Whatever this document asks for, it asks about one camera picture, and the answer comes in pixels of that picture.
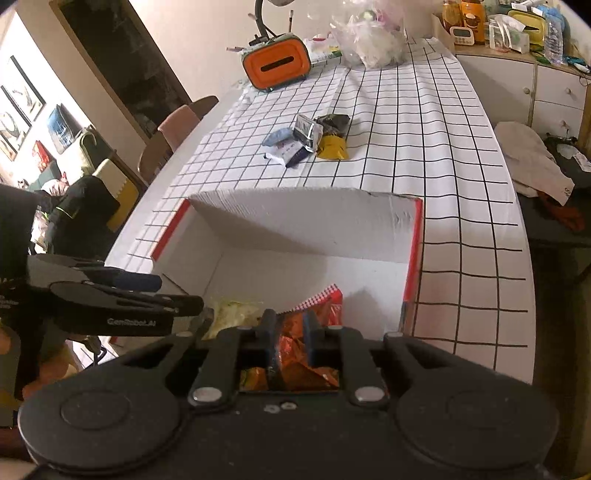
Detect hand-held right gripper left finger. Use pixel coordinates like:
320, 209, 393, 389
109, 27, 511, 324
111, 310, 278, 409

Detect blue painting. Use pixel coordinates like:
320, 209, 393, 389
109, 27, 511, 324
46, 105, 78, 156

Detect person's left hand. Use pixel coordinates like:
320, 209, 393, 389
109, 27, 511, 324
0, 330, 81, 402

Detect silver foil snack packet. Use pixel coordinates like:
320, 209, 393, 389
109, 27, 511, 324
293, 114, 323, 151

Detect dark brown snack packet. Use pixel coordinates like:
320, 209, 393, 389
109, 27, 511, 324
315, 114, 351, 137

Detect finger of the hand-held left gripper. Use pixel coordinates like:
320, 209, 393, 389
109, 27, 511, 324
28, 255, 163, 291
50, 281, 205, 317

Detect pale cream snack packet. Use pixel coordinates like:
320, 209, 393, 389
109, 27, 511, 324
202, 299, 265, 341

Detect white blue snack packet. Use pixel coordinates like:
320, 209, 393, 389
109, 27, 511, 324
264, 141, 308, 168

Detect green white flat box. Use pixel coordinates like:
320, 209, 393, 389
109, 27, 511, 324
309, 39, 343, 65

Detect silver gooseneck desk lamp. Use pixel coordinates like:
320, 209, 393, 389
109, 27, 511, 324
254, 0, 296, 38

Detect framed wall picture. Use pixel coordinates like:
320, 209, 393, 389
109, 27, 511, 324
0, 55, 47, 161

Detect yellow tissue box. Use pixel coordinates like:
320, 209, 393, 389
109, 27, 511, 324
508, 9, 546, 45

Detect black bag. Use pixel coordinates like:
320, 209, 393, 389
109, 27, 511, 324
545, 134, 591, 186

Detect white black checked tablecloth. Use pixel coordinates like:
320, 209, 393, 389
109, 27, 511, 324
127, 37, 539, 384

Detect white cardboard box red rim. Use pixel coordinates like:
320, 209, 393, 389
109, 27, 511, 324
150, 187, 423, 342

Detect red white snack bag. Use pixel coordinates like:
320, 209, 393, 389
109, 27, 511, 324
286, 285, 344, 325

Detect dark shelf unit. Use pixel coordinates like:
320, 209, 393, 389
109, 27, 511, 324
50, 0, 193, 140

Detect clear water bottle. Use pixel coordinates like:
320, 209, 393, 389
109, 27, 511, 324
545, 14, 567, 66

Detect pink cloth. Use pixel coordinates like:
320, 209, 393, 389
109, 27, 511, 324
158, 104, 202, 153

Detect white drawer cabinet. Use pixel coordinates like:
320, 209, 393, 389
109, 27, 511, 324
455, 44, 591, 139

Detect orange teal tissue box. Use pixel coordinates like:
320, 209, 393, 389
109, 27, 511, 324
240, 33, 311, 92

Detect black jacket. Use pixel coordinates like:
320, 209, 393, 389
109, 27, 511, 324
46, 175, 122, 260

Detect yellow snack packet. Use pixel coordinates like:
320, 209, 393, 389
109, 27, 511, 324
316, 135, 348, 161

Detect white cloth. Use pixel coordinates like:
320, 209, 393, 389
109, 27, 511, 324
494, 121, 575, 207

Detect orange red foil snack packet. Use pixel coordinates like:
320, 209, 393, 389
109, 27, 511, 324
240, 310, 343, 394

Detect wooden chair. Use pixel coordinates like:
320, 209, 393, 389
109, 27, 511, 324
139, 95, 220, 184

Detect plastic bag white contents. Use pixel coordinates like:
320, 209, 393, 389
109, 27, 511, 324
344, 23, 407, 69

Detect red cloth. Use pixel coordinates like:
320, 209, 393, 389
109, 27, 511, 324
538, 191, 587, 232

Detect large clear plastic bag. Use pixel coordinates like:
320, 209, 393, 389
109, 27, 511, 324
332, 0, 407, 42

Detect light blue snack packet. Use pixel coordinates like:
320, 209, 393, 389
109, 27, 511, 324
264, 128, 294, 148

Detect brown cardboard box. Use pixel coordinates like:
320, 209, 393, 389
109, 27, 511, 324
431, 13, 458, 57

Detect yellow cushion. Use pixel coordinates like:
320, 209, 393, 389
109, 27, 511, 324
92, 159, 140, 232

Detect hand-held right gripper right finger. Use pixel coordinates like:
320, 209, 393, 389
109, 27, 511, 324
302, 314, 444, 408

